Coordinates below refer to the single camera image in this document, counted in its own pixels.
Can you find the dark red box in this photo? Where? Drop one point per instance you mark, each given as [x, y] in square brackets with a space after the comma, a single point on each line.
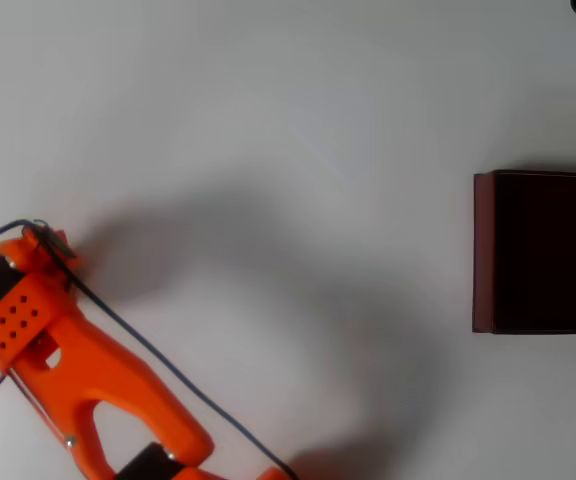
[543, 255]

